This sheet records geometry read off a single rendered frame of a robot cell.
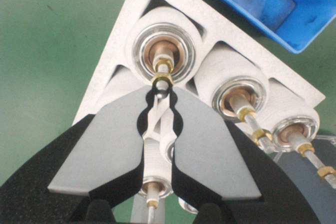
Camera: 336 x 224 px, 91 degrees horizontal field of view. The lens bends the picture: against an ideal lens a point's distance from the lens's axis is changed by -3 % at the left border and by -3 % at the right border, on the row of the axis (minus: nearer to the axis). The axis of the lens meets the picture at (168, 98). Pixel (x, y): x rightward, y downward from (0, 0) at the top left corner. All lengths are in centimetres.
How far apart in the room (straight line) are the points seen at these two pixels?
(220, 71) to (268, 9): 30
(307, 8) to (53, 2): 57
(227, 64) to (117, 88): 16
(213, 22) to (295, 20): 26
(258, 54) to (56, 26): 46
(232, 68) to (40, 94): 56
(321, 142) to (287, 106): 49
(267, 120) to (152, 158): 22
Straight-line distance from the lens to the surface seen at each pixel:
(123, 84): 27
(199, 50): 21
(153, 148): 38
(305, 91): 40
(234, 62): 25
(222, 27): 29
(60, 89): 60
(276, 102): 32
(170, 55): 18
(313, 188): 69
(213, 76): 24
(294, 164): 73
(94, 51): 51
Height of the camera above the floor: 45
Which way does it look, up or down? 59 degrees down
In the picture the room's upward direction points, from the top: 180 degrees clockwise
